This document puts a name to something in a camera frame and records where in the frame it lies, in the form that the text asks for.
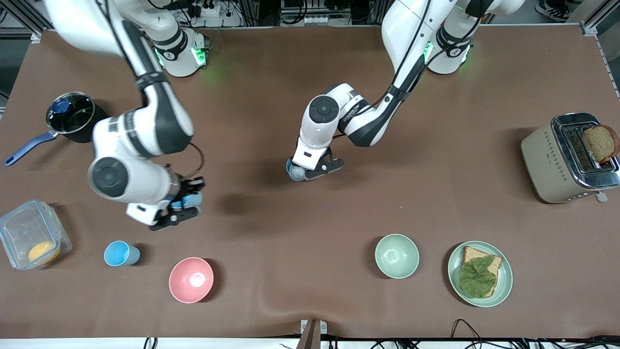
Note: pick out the clear plastic container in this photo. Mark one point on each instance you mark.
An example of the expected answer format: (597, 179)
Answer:
(24, 228)

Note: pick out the dark sneakers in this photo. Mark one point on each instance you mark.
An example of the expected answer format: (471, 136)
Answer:
(552, 9)

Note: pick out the toasted bread slice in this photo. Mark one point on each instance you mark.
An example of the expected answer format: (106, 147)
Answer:
(600, 143)

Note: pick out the blue cup with white contents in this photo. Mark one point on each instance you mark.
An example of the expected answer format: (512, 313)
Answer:
(294, 172)

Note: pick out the pink bowl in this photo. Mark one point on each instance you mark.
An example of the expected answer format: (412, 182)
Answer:
(191, 280)

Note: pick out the orange food piece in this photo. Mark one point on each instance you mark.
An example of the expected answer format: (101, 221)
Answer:
(42, 252)

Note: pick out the silver beige toaster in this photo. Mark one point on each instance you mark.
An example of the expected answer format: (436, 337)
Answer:
(547, 165)

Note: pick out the brown bread slice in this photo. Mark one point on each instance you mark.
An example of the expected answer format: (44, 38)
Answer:
(494, 265)

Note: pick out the blue knob inside pot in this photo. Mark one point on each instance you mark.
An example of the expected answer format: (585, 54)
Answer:
(60, 105)

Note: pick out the blue plastic cup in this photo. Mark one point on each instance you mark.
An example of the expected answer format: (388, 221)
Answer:
(118, 254)
(193, 199)

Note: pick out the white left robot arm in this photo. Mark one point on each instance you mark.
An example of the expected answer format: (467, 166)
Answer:
(368, 121)

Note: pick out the white power strip with plugs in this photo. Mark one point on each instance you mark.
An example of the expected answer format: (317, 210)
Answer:
(208, 9)

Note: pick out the pale green plate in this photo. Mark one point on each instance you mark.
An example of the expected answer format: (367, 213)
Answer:
(503, 283)

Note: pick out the pale green bowl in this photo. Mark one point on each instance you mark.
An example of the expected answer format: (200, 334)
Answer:
(396, 256)

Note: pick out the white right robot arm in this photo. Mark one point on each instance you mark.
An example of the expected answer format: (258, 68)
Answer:
(155, 121)

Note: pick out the metal table clamp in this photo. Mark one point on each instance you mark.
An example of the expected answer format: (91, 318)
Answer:
(312, 332)

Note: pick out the green lettuce leaf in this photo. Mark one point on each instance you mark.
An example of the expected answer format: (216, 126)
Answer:
(476, 277)

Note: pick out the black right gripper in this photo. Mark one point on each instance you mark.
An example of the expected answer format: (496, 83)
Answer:
(185, 186)

